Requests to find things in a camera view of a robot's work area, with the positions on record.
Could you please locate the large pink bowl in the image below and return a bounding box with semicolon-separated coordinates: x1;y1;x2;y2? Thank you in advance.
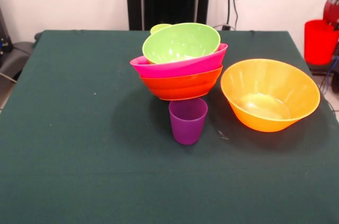
129;43;229;79

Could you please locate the grey pedestal leg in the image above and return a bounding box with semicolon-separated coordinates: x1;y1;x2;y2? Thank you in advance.
306;46;339;76
0;40;37;82

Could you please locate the purple cup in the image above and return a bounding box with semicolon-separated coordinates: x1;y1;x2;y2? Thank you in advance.
168;97;209;145

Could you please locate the black equipment box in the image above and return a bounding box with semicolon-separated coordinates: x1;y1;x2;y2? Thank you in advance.
0;6;13;55

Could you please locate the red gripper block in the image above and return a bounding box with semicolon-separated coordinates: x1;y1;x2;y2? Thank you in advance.
322;0;339;32

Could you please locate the green cup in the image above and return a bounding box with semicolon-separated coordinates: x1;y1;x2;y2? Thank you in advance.
150;23;173;34

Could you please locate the large orange bowl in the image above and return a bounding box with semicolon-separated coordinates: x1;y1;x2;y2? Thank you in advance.
220;58;321;133

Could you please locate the large red-orange bowl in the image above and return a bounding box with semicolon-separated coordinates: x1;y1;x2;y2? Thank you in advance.
139;65;224;102

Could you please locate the dark green tablecloth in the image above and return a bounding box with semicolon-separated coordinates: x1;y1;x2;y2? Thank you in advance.
0;30;339;224

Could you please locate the green bowl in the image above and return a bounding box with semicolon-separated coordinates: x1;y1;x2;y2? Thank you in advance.
142;22;221;65

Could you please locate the red cup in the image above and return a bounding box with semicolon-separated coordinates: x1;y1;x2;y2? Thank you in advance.
304;19;339;65

